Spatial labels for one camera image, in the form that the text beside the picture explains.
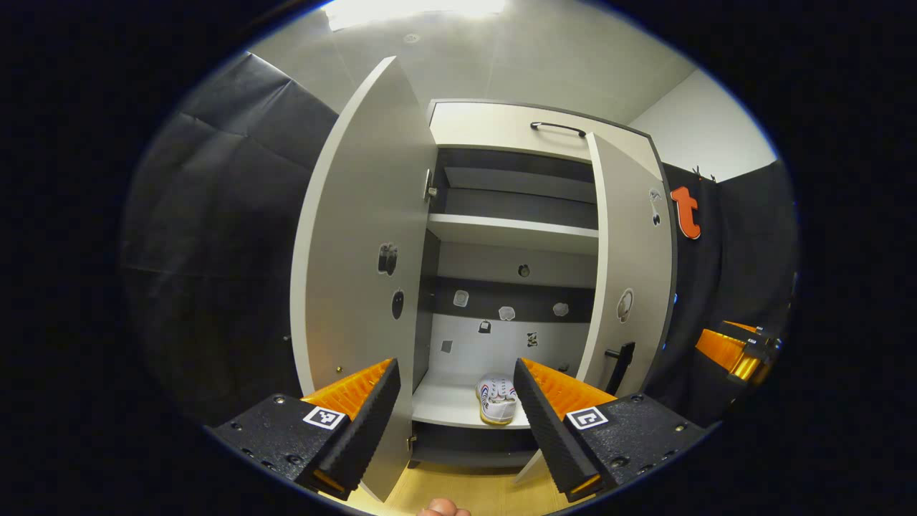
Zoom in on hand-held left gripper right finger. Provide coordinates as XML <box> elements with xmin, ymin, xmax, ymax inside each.
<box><xmin>513</xmin><ymin>357</ymin><xmax>706</xmax><ymax>504</ymax></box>

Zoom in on black backdrop cloth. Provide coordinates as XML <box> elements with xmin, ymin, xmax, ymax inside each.
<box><xmin>645</xmin><ymin>159</ymin><xmax>800</xmax><ymax>427</ymax></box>
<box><xmin>122</xmin><ymin>52</ymin><xmax>341</xmax><ymax>424</ymax></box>

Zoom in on black door handle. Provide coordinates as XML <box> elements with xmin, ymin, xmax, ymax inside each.
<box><xmin>605</xmin><ymin>341</ymin><xmax>637</xmax><ymax>396</ymax></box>

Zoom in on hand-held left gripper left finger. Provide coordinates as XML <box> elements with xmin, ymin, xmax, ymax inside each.
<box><xmin>206</xmin><ymin>357</ymin><xmax>402</xmax><ymax>501</ymax></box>

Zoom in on white shoe cabinet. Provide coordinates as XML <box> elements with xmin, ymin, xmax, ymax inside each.
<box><xmin>408</xmin><ymin>98</ymin><xmax>680</xmax><ymax>470</ymax></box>

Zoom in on black drawer handle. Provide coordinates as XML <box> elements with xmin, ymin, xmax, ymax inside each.
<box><xmin>530</xmin><ymin>121</ymin><xmax>587</xmax><ymax>138</ymax></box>

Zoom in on white shoe cabinet door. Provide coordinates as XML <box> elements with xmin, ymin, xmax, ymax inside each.
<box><xmin>512</xmin><ymin>131</ymin><xmax>678</xmax><ymax>487</ymax></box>
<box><xmin>289</xmin><ymin>55</ymin><xmax>438</xmax><ymax>502</ymax></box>

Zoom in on white cabinet drawer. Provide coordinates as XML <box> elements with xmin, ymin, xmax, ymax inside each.
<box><xmin>428</xmin><ymin>100</ymin><xmax>663</xmax><ymax>180</ymax></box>

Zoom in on ceiling light panel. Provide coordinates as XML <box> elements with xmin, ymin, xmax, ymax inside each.
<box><xmin>326</xmin><ymin>0</ymin><xmax>507</xmax><ymax>31</ymax></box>

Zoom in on white striped shoe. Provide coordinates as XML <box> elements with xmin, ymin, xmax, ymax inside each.
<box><xmin>476</xmin><ymin>373</ymin><xmax>519</xmax><ymax>428</ymax></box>

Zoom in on white cabinet shelf board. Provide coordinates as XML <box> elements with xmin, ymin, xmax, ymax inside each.
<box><xmin>427</xmin><ymin>213</ymin><xmax>600</xmax><ymax>256</ymax></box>

